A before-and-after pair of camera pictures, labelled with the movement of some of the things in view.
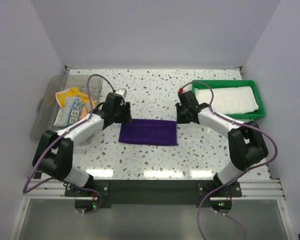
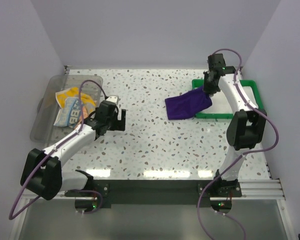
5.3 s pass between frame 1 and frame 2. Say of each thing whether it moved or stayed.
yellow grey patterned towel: stayed
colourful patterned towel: stayed
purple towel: moved
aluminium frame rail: stayed
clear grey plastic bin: stayed
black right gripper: moved
